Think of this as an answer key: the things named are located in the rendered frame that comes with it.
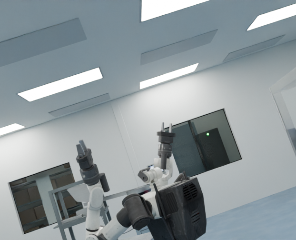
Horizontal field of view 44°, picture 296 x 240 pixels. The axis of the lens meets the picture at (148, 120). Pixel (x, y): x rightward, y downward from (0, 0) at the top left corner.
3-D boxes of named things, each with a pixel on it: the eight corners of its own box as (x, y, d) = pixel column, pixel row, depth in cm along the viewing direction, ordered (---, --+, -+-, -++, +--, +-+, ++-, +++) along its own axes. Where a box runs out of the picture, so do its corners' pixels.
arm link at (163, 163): (172, 152, 237) (171, 170, 235) (155, 150, 238) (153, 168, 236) (172, 151, 226) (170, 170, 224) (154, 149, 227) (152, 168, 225)
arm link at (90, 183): (80, 173, 189) (86, 193, 193) (83, 181, 179) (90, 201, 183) (101, 165, 192) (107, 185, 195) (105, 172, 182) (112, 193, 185)
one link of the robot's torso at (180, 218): (223, 229, 196) (201, 165, 200) (189, 255, 170) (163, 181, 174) (181, 236, 215) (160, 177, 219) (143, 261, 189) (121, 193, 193)
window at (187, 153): (181, 181, 765) (162, 128, 778) (181, 181, 766) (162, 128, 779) (242, 159, 774) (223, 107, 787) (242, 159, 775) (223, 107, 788)
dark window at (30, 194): (23, 235, 743) (8, 182, 756) (24, 235, 744) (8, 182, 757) (86, 213, 752) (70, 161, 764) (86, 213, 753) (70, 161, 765)
